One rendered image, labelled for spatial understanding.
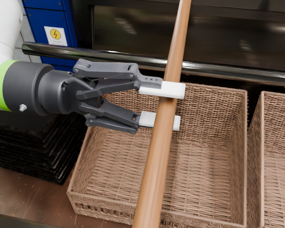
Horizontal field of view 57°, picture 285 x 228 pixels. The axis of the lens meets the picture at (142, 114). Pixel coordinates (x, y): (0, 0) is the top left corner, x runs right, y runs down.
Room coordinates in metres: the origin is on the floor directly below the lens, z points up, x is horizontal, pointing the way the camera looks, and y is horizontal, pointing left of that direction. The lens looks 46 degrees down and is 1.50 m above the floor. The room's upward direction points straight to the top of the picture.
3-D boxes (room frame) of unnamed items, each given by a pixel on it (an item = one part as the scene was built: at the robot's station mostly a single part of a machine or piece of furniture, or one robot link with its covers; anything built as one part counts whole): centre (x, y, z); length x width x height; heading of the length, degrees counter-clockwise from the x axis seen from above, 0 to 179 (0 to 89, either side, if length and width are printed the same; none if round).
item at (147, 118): (0.31, -0.03, 1.15); 0.07 x 0.03 x 0.01; 79
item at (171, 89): (0.31, -0.03, 1.23); 0.07 x 0.03 x 0.01; 79
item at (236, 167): (0.57, -0.08, 0.72); 0.56 x 0.49 x 0.28; 79
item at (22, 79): (0.36, 0.19, 1.19); 0.12 x 0.06 x 0.09; 169
